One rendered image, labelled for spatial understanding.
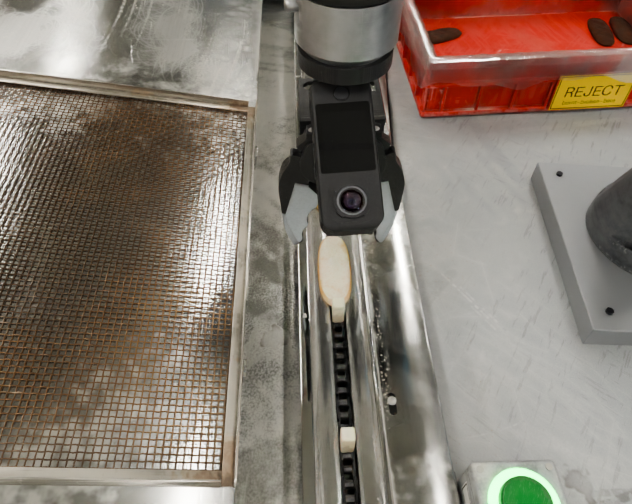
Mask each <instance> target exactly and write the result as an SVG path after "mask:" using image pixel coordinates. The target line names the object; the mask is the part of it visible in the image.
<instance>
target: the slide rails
mask: <svg viewBox="0 0 632 504"><path fill-rule="evenodd" d="M307 236H308V266H309V296H310V326H311V355H312V385H313V415H314V444H315V474H316V504H342V501H341V485H340V468H339V452H338V436H337V419H336V403H335V387H334V370H333V354H332V338H331V321H330V305H329V304H327V302H326V301H325V300H324V298H323V296H322V294H321V291H320V287H319V280H318V250H319V246H320V244H321V242H322V240H323V239H324V238H325V233H324V232H323V231H322V230H321V227H320V222H319V210H318V208H317V207H316V208H315V209H313V210H312V211H311V212H310V213H309V215H308V226H307ZM339 238H341V239H342V240H343V241H344V243H345V245H346V247H347V249H348V253H349V258H350V265H351V277H352V285H351V293H350V296H349V299H348V301H347V302H346V303H345V313H346V325H347V337H348V349H349V362H350V374H351V386H352V398H353V410H354V422H355V434H356V446H357V458H358V471H359V483H360V495H361V504H387V502H386V493H385V484H384V475H383V466H382V457H381V448H380V439H379V430H378V421H377V412H376V403H375V394H374V385H373V376H372V366H371V357H370V348H369V339H368V330H367V321H366V312H365V303H364V294H363V285H362V276H361V267H360V258H359V249H358V240H357V235H347V236H339Z"/></svg>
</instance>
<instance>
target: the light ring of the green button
mask: <svg viewBox="0 0 632 504"><path fill-rule="evenodd" d="M519 475H522V476H529V477H531V478H534V479H536V480H537V481H539V482H540V483H541V484H542V485H544V487H545V488H546V489H547V490H548V492H549V493H550V495H551V497H552V499H553V502H554V504H560V501H559V498H558V496H557V494H556V492H555V491H554V489H553V488H552V486H551V485H550V484H549V483H548V482H547V481H546V480H545V479H544V478H543V477H541V476H540V475H538V474H537V473H535V472H533V471H530V470H527V469H523V468H510V469H507V470H504V471H503V472H501V473H500V474H498V475H497V476H496V477H495V478H494V480H493V481H492V483H491V485H490V488H489V492H488V504H499V503H498V493H499V490H500V487H501V485H502V484H503V483H504V482H505V481H506V480H507V479H509V478H512V477H514V476H519Z"/></svg>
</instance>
